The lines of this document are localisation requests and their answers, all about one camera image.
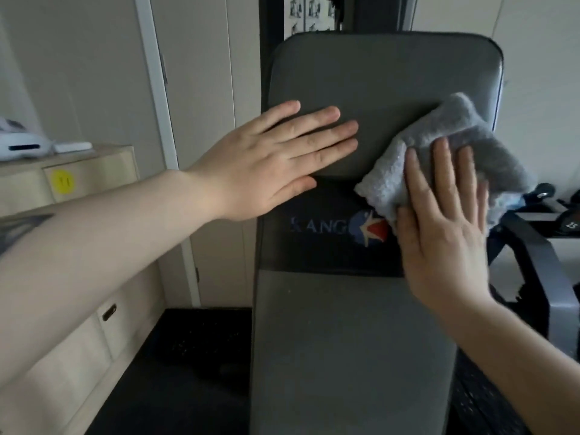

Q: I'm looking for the person's right hand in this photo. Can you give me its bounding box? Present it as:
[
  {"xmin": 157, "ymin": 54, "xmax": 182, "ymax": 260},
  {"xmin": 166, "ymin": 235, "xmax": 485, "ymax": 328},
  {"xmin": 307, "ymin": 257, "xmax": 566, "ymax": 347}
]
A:
[{"xmin": 395, "ymin": 136, "xmax": 495, "ymax": 313}]

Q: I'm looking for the person's left hand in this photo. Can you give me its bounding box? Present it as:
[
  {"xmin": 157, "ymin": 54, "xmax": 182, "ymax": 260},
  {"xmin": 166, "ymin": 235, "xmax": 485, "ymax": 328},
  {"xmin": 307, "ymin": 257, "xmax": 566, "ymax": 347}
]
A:
[{"xmin": 185, "ymin": 100, "xmax": 359, "ymax": 222}]

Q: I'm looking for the grey microfibre cloth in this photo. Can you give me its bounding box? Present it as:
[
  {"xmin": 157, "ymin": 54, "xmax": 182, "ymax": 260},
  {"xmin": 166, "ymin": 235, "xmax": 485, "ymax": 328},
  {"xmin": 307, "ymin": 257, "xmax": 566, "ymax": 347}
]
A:
[{"xmin": 354, "ymin": 92, "xmax": 538, "ymax": 236}]

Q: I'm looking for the grey backrest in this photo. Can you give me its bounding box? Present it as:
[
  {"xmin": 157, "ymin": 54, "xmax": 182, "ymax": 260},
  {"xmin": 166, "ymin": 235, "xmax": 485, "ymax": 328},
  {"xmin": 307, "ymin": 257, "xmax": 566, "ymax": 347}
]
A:
[{"xmin": 249, "ymin": 31, "xmax": 504, "ymax": 435}]

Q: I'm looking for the person's right forearm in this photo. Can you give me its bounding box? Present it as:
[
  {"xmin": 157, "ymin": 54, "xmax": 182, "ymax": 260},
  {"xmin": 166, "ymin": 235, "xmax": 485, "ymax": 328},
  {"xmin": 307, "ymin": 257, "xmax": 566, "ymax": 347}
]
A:
[{"xmin": 437, "ymin": 296, "xmax": 580, "ymax": 435}]

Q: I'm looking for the person's left forearm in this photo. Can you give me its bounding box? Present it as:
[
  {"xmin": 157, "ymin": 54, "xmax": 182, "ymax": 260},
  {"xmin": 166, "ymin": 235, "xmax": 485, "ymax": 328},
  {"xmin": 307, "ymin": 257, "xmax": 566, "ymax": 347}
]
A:
[{"xmin": 0, "ymin": 169, "xmax": 216, "ymax": 385}]

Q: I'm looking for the black dumbbell rack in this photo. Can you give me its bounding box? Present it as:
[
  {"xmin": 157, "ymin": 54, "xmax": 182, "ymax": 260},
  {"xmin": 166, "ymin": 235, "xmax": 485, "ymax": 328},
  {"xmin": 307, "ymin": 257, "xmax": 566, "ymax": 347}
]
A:
[{"xmin": 489, "ymin": 194, "xmax": 580, "ymax": 358}]

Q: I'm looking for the row of black dumbbells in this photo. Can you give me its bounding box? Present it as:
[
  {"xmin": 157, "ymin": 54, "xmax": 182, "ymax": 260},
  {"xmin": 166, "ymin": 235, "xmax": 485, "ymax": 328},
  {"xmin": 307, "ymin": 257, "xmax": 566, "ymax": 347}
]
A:
[{"xmin": 521, "ymin": 182, "xmax": 580, "ymax": 237}]

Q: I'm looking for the exercise chart poster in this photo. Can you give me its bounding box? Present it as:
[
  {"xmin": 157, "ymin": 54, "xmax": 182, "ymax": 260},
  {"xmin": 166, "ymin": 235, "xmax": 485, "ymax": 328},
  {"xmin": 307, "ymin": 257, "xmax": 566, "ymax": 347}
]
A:
[{"xmin": 284, "ymin": 0, "xmax": 343, "ymax": 39}]

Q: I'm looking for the white rounded device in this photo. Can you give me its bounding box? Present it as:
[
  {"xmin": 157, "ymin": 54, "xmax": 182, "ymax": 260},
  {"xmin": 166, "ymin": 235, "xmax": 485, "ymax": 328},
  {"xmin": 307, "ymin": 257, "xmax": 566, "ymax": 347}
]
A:
[{"xmin": 0, "ymin": 116, "xmax": 54, "ymax": 161}]

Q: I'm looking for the beige locker cabinet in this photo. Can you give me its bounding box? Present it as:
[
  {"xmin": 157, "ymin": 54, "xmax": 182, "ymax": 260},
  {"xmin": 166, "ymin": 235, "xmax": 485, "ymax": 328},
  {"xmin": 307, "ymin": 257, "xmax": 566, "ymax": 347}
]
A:
[{"xmin": 0, "ymin": 144, "xmax": 166, "ymax": 435}]

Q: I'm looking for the white door frame strip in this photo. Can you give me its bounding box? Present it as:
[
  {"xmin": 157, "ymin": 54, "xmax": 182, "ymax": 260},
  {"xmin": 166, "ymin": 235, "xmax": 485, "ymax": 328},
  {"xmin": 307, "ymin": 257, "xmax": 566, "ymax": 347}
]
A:
[{"xmin": 134, "ymin": 0, "xmax": 202, "ymax": 309}]

